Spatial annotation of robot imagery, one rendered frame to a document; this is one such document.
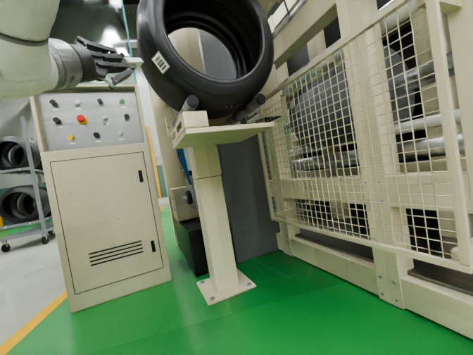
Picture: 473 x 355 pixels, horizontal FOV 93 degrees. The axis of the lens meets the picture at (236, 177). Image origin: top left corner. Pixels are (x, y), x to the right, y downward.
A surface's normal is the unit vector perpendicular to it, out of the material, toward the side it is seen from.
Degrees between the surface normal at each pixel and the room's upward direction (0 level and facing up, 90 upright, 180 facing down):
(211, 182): 90
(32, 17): 147
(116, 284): 90
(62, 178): 90
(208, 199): 90
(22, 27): 154
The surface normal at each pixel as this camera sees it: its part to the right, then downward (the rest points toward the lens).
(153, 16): 0.21, -0.02
